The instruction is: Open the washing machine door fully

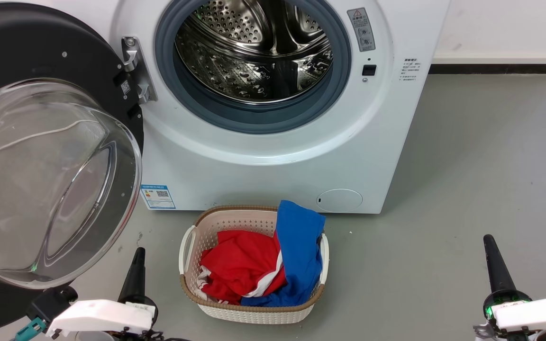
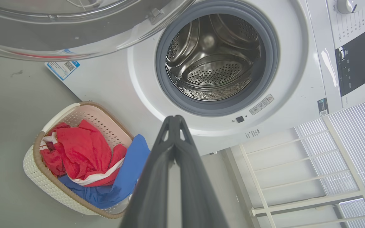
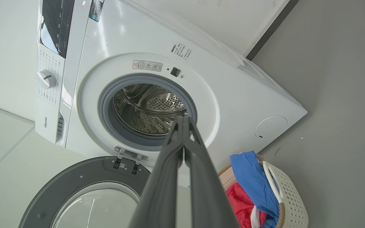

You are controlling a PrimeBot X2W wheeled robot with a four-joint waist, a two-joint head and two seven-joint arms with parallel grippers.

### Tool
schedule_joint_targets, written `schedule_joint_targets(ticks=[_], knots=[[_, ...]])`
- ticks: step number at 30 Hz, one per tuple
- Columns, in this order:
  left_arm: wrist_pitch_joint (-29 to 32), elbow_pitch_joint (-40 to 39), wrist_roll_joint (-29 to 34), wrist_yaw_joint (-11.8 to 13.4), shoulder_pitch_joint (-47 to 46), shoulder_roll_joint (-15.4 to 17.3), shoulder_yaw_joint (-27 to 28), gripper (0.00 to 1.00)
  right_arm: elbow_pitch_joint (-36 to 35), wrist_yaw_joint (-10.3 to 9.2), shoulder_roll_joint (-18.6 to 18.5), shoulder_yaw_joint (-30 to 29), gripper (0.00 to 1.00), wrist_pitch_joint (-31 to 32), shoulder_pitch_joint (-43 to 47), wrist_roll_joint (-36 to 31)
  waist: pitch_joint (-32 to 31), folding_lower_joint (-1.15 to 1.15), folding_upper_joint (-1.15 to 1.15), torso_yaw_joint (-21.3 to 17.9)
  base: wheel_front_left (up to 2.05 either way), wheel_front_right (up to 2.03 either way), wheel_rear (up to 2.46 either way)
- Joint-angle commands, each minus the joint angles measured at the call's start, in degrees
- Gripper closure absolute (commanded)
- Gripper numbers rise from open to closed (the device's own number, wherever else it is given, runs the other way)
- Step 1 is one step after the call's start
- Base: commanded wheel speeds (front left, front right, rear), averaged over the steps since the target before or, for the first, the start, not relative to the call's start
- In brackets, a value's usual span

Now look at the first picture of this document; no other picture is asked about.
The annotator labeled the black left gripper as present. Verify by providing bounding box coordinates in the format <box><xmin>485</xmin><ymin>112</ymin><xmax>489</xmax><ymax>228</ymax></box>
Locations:
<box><xmin>75</xmin><ymin>247</ymin><xmax>164</xmax><ymax>341</ymax></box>

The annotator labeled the round white filter cover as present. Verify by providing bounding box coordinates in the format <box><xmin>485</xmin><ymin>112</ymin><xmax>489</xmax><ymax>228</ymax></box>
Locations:
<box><xmin>316</xmin><ymin>189</ymin><xmax>363</xmax><ymax>213</ymax></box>

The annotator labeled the beige plastic laundry basket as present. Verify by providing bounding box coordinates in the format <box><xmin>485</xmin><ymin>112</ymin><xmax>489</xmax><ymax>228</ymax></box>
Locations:
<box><xmin>179</xmin><ymin>205</ymin><xmax>330</xmax><ymax>325</ymax></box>

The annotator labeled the blue energy label sticker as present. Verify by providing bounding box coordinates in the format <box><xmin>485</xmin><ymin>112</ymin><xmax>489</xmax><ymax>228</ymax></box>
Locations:
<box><xmin>140</xmin><ymin>185</ymin><xmax>176</xmax><ymax>210</ymax></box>

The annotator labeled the red garment with white trim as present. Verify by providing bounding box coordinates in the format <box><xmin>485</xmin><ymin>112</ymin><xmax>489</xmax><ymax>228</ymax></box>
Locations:
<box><xmin>200</xmin><ymin>230</ymin><xmax>288</xmax><ymax>305</ymax></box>

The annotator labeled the white front-load washing machine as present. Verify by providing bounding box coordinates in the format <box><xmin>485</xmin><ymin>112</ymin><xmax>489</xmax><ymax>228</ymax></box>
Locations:
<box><xmin>72</xmin><ymin>0</ymin><xmax>451</xmax><ymax>215</ymax></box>

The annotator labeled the black connector box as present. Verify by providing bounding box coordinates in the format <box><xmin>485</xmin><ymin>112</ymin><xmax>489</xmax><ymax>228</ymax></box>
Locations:
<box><xmin>27</xmin><ymin>286</ymin><xmax>78</xmax><ymax>323</ymax></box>

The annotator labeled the blue garment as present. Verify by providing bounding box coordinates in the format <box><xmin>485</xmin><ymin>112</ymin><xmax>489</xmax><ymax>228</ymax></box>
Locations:
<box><xmin>241</xmin><ymin>200</ymin><xmax>326</xmax><ymax>307</ymax></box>

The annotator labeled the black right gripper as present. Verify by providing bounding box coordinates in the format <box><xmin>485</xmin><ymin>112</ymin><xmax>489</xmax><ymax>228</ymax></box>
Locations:
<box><xmin>473</xmin><ymin>234</ymin><xmax>546</xmax><ymax>341</ymax></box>

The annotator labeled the black baseboard strip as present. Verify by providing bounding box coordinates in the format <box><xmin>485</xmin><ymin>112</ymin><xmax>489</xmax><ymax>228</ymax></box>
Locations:
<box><xmin>428</xmin><ymin>63</ymin><xmax>546</xmax><ymax>75</ymax></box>

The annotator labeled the metal door hinge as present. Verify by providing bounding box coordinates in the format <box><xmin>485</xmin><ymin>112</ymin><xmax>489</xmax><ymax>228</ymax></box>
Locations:
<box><xmin>121</xmin><ymin>36</ymin><xmax>158</xmax><ymax>104</ymax></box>

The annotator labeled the teal cable connector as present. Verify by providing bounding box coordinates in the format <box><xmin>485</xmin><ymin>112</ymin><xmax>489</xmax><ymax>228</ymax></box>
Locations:
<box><xmin>15</xmin><ymin>316</ymin><xmax>47</xmax><ymax>341</ymax></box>

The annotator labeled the black round glass washer door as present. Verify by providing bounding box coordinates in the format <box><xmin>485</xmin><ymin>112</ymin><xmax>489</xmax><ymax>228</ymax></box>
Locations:
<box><xmin>0</xmin><ymin>2</ymin><xmax>145</xmax><ymax>334</ymax></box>

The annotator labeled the grey warning sticker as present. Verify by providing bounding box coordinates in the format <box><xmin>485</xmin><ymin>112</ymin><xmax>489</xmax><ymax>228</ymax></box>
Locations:
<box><xmin>347</xmin><ymin>7</ymin><xmax>376</xmax><ymax>52</ymax></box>

